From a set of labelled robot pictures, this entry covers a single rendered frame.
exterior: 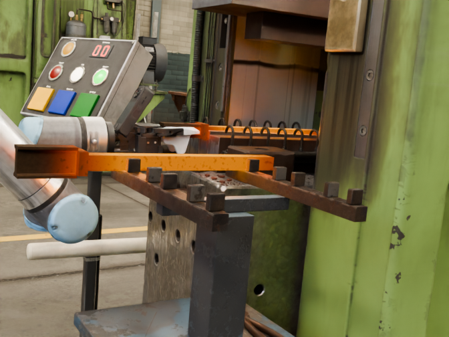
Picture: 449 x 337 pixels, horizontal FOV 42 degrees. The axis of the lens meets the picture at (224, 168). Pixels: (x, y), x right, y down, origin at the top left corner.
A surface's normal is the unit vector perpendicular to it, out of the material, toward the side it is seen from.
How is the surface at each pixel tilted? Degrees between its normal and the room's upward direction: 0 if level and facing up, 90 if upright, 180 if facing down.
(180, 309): 0
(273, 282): 90
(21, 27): 89
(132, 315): 0
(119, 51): 60
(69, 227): 93
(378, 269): 90
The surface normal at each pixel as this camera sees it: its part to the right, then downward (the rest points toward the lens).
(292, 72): 0.46, 0.18
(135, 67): 0.79, 0.16
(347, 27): -0.88, 0.00
